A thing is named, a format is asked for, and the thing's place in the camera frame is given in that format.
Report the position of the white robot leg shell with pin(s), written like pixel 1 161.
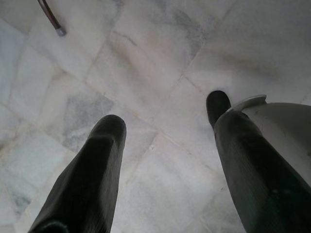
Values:
pixel 281 126

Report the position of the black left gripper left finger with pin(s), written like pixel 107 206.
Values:
pixel 92 174

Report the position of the dark brown chair leg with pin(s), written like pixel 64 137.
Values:
pixel 52 17

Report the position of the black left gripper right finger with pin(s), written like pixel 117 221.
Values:
pixel 255 174

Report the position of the black robot foot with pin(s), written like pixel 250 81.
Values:
pixel 217 104

